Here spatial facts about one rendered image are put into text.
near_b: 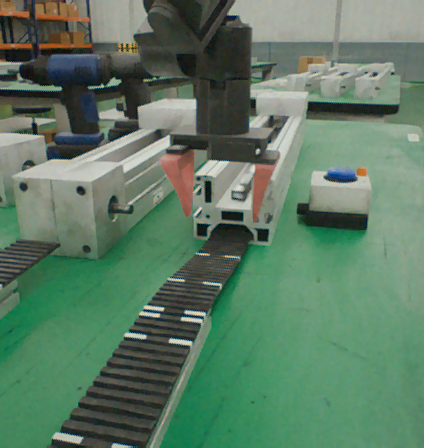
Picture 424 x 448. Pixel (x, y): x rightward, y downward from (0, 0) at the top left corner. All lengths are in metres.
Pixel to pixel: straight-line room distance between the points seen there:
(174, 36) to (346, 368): 0.31
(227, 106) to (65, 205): 0.21
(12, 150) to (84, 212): 0.27
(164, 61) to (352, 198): 0.30
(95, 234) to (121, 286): 0.08
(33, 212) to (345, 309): 0.36
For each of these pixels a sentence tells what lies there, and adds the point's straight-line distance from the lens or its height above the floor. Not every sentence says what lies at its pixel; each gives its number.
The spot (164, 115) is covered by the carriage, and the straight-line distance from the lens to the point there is 0.93.
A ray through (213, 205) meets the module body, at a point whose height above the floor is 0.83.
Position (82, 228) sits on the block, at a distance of 0.57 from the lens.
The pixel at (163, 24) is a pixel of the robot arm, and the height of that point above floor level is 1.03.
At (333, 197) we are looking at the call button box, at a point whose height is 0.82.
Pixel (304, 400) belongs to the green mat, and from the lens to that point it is 0.36.
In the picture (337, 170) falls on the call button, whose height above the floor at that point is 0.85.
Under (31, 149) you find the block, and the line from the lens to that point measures 0.83.
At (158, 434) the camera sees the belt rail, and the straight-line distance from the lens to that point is 0.32.
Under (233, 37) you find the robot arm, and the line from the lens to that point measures 0.49.
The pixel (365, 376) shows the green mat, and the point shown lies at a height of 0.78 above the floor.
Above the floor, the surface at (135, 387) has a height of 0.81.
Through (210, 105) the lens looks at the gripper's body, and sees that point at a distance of 0.50.
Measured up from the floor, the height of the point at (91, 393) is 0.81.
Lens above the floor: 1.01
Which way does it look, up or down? 21 degrees down
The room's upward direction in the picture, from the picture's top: straight up
